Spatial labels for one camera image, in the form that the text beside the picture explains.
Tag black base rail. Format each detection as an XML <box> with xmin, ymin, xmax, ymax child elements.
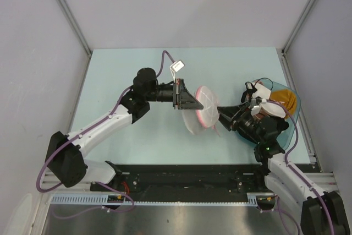
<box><xmin>90</xmin><ymin>165</ymin><xmax>272</xmax><ymax>197</ymax></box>

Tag blue translucent plastic basin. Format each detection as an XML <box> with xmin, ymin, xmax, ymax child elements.
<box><xmin>241</xmin><ymin>78</ymin><xmax>301</xmax><ymax>150</ymax></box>

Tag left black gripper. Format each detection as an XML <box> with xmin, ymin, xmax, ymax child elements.
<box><xmin>145</xmin><ymin>78</ymin><xmax>202</xmax><ymax>110</ymax></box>

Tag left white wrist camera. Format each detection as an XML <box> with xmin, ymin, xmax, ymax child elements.
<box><xmin>169</xmin><ymin>60</ymin><xmax>185</xmax><ymax>79</ymax></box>

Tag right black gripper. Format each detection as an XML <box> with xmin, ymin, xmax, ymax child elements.
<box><xmin>214</xmin><ymin>101</ymin><xmax>263</xmax><ymax>144</ymax></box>

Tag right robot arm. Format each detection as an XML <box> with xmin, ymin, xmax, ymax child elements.
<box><xmin>217</xmin><ymin>98</ymin><xmax>351</xmax><ymax>234</ymax></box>

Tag mustard yellow garment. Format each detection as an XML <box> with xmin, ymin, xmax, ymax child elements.
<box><xmin>270</xmin><ymin>89</ymin><xmax>298</xmax><ymax>116</ymax></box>

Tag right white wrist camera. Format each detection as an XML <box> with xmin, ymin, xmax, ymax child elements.
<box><xmin>245</xmin><ymin>80</ymin><xmax>271</xmax><ymax>116</ymax></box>

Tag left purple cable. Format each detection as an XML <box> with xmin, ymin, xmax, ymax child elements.
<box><xmin>36</xmin><ymin>50</ymin><xmax>177</xmax><ymax>219</ymax></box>

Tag white slotted cable duct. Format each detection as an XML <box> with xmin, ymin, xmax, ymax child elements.
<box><xmin>50</xmin><ymin>192</ymin><xmax>275</xmax><ymax>206</ymax></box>

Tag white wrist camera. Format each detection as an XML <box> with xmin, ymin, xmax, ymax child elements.
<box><xmin>245</xmin><ymin>80</ymin><xmax>271</xmax><ymax>116</ymax></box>
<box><xmin>169</xmin><ymin>60</ymin><xmax>185</xmax><ymax>79</ymax></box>

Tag white bra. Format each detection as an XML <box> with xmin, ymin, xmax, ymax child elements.
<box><xmin>252</xmin><ymin>82</ymin><xmax>286</xmax><ymax>118</ymax></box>

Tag white mesh laundry bag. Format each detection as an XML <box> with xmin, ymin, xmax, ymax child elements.
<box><xmin>182</xmin><ymin>86</ymin><xmax>219</xmax><ymax>135</ymax></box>

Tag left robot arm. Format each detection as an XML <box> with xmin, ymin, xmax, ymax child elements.
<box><xmin>45</xmin><ymin>68</ymin><xmax>203</xmax><ymax>191</ymax></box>

